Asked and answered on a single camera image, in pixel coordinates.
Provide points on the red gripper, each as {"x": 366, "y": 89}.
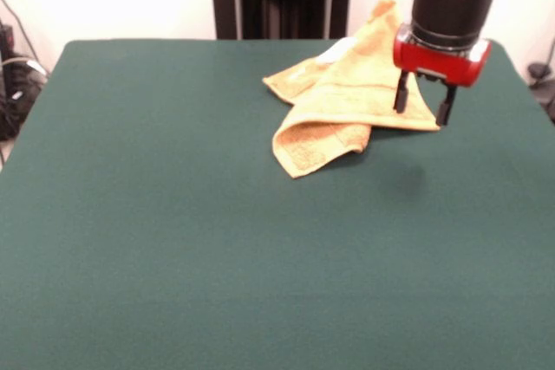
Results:
{"x": 438, "y": 63}

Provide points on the orange terry towel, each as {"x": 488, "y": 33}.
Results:
{"x": 347, "y": 92}

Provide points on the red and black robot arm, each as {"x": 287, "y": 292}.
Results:
{"x": 455, "y": 1}

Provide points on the black floor device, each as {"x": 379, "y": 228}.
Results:
{"x": 542, "y": 79}

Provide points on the dark green table cloth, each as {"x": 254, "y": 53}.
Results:
{"x": 130, "y": 235}

